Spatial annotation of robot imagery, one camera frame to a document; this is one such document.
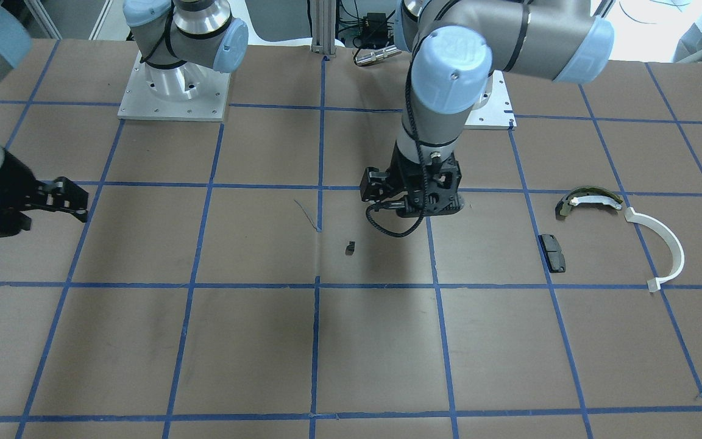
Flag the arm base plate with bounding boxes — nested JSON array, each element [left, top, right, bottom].
[[464, 70, 517, 130], [118, 53, 232, 123]]

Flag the white curved plastic part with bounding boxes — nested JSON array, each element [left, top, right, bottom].
[[624, 206, 685, 293]]

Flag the olive curved brake shoe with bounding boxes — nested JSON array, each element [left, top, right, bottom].
[[555, 185, 624, 220]]

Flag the silver metal connector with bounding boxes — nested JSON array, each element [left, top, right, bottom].
[[353, 45, 402, 67]]

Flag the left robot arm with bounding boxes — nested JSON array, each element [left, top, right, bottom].
[[360, 1, 615, 218]]

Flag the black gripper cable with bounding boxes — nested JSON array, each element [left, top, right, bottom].
[[366, 61, 434, 238]]

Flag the aluminium frame post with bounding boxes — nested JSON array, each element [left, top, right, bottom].
[[308, 0, 337, 59]]

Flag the dark grey brake pad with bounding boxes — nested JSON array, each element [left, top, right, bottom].
[[538, 234, 566, 273]]

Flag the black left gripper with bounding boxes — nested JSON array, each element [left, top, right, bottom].
[[360, 148, 465, 218]]

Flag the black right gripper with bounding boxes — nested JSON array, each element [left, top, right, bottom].
[[0, 152, 88, 237]]

